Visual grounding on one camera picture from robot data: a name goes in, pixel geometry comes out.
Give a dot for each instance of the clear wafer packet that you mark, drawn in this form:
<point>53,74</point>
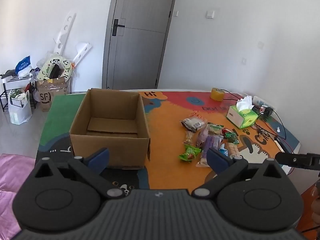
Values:
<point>202,161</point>

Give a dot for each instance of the short white holed board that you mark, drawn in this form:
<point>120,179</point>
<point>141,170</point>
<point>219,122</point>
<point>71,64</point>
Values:
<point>82,51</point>

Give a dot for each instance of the grey door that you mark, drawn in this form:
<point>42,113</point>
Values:
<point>140,42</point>

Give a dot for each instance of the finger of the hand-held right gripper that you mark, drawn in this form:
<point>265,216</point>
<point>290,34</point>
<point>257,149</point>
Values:
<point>295,159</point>

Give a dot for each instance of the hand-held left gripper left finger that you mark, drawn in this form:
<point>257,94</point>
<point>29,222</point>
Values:
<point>100,158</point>

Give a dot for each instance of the blue plastic bag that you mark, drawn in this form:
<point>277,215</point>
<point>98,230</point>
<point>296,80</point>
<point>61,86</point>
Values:
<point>22,65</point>

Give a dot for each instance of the white wall socket plate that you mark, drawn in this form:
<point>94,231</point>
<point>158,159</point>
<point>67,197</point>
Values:
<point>243,60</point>

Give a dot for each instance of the white plastic shopping bag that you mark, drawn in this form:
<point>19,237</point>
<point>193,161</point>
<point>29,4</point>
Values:
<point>20,116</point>

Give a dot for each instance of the yellow tape roll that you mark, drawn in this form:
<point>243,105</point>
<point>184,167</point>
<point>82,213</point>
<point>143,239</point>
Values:
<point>216,95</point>

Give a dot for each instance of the clear bread packet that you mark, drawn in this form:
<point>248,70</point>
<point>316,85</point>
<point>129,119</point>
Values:
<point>192,124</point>

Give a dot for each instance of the tall white holed board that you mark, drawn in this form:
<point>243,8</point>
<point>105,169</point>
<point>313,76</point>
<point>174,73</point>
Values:
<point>65,28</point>

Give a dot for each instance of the purple snack packet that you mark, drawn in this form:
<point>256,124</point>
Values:
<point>212,142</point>

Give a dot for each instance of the white wall switch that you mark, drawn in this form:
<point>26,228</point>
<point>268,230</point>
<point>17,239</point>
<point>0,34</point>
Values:
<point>210,14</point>

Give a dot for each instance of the black pouch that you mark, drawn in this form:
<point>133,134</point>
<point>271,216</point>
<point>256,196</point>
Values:
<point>56,71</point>

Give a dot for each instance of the white power strip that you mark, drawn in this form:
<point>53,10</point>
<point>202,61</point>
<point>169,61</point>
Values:
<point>260,101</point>

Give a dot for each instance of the dark green candy packet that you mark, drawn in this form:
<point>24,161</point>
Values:
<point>232,137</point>

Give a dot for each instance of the duck print snack packet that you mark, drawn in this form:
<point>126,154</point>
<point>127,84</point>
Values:
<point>189,137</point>

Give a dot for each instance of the green cracker packet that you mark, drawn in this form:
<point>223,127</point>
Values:
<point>215,129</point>

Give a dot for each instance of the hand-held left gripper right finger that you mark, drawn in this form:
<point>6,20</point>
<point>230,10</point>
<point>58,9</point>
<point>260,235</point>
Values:
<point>216,160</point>

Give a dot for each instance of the bright green snack packet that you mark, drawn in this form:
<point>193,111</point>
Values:
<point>190,152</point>

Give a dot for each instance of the blue snack packet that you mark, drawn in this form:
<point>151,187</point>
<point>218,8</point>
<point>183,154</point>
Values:
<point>223,151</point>

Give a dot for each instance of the pale lilac snack packet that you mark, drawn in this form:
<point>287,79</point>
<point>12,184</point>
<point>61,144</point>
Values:
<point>202,137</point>

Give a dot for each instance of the colourful printed table mat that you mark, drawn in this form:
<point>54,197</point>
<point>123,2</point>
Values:
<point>170,140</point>

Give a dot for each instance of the orange snack packet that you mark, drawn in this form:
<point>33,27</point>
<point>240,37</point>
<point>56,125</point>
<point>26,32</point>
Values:
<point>197,115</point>

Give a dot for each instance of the pink blanket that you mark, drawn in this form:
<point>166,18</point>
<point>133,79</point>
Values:
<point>12,175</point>

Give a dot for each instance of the person's right hand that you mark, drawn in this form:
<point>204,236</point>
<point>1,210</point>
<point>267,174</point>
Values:
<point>315,195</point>

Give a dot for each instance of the taped brown cardboard box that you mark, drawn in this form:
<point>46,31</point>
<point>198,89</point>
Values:
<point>50,90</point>

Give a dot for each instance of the green tissue box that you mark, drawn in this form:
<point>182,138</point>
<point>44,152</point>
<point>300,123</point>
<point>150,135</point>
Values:
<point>241,118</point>

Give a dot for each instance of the clear biscuit packet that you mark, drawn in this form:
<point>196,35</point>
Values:
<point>232,150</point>

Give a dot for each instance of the black shoe rack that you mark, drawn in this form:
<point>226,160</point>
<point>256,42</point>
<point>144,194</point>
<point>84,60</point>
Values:
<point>12,78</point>

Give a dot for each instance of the red snack packet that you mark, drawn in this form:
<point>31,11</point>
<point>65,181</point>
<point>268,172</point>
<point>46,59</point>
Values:
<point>226,130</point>

